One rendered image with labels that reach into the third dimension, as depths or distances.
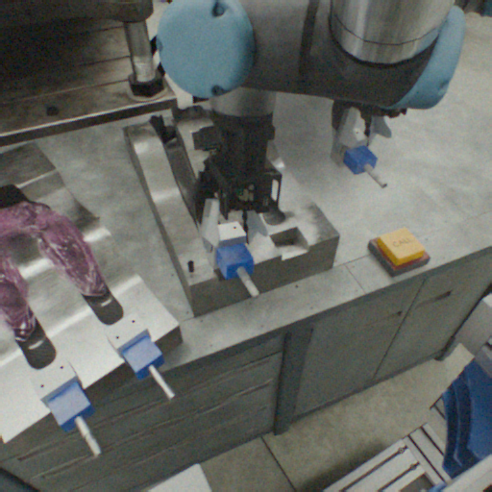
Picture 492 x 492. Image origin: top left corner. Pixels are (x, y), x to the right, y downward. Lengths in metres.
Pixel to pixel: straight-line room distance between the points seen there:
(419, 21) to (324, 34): 0.08
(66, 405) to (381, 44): 0.53
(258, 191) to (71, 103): 0.88
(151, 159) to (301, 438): 1.00
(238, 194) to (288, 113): 0.67
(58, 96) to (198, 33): 1.05
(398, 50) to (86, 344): 0.54
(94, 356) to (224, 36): 0.47
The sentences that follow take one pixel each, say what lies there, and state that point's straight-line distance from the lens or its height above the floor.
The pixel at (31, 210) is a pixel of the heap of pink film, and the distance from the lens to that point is 0.82.
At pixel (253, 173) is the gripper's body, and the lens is 0.50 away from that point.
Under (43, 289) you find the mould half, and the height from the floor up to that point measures 0.88.
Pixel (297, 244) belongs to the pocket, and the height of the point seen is 0.86.
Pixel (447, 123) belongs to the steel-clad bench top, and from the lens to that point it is 1.23.
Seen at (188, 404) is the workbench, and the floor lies 0.49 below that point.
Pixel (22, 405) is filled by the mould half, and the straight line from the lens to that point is 0.65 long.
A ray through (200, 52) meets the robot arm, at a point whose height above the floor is 1.26.
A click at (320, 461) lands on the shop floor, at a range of 1.46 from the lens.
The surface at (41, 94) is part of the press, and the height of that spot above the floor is 0.78.
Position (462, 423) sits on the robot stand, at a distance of 0.63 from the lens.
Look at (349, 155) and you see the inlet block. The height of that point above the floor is 0.95.
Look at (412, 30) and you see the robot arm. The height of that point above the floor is 1.30.
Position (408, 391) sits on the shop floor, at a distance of 1.61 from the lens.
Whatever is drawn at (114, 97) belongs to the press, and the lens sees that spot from 1.31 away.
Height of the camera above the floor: 1.40
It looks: 49 degrees down
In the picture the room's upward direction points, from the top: straight up
